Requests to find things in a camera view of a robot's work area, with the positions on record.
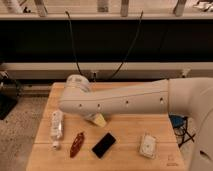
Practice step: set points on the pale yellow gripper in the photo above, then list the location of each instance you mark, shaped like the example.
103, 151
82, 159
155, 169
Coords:
98, 119

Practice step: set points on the clear plastic bottle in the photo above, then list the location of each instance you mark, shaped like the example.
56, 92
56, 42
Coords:
56, 132

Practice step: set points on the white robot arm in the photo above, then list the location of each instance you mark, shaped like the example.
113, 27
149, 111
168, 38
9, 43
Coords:
191, 97

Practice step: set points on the black smartphone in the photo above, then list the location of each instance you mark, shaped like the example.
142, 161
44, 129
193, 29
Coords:
103, 145

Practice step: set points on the red brown oblong object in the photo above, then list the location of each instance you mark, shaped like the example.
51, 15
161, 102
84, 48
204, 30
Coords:
77, 144

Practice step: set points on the white wrapped packet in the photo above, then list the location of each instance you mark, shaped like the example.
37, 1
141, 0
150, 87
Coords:
148, 146

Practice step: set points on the blue connector box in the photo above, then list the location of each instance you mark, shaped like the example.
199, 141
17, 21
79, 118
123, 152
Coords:
178, 121

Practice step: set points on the dark equipment at left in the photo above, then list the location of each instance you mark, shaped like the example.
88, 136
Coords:
9, 94

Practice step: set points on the wall power outlet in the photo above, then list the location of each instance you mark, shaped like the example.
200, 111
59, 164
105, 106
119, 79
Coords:
94, 74

